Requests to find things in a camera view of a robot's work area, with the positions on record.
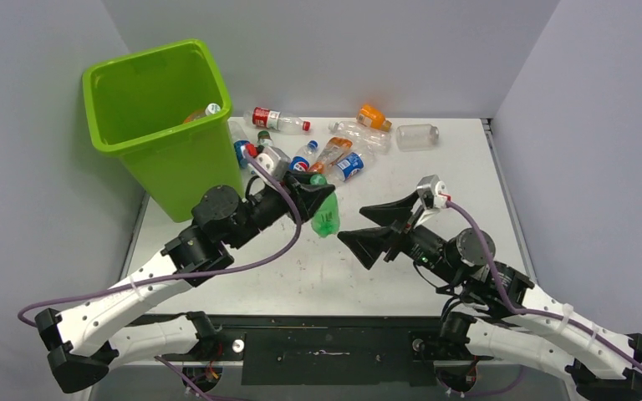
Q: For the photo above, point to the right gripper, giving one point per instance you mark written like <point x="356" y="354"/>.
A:
<point x="368" y="243"/>

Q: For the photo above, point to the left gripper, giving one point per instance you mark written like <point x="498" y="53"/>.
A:
<point x="307" y="195"/>

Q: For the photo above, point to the green plastic bottle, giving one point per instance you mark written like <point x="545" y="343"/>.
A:
<point x="326" y="221"/>

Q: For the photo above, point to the blue label blue cap bottle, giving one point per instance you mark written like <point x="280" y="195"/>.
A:
<point x="354" y="163"/>

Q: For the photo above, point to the large orange tea bottle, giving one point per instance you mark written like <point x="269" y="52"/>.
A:
<point x="211" y="108"/>

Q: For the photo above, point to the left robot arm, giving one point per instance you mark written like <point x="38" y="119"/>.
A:
<point x="98" y="333"/>

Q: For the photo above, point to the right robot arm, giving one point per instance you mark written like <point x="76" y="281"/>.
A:
<point x="495" y="311"/>

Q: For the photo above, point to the blue label bottle near bin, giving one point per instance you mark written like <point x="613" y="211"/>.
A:
<point x="241" y="144"/>

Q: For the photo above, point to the green plastic bin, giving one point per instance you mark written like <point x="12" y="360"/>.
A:
<point x="135" y="109"/>

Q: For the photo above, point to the pepsi bottle centre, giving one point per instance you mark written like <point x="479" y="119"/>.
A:
<point x="304" y="157"/>

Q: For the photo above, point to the orange label slim bottle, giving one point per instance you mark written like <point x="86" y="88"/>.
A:
<point x="334" y="150"/>

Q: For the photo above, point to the green cap white label bottle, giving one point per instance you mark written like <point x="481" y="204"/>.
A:
<point x="264" y="139"/>

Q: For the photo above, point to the red label clear bottle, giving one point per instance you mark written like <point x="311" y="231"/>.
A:
<point x="274" y="120"/>

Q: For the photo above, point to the clear crushed bottle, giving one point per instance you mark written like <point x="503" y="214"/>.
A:
<point x="377" y="140"/>

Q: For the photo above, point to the orange bottle at back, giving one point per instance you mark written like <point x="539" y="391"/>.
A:
<point x="373" y="118"/>

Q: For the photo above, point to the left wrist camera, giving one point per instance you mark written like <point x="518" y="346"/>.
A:
<point x="271" y="159"/>

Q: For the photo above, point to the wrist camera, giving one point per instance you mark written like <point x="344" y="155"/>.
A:
<point x="271" y="159"/>
<point x="432" y="194"/>

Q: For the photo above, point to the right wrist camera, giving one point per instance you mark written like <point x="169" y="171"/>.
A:
<point x="432" y="194"/>

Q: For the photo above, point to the clear bottle at wall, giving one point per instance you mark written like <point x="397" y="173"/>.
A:
<point x="416" y="137"/>

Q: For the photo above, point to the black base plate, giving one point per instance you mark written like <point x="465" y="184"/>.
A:
<point x="318" y="350"/>

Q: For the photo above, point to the aluminium table edge rail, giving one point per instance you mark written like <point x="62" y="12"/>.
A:
<point x="516" y="224"/>

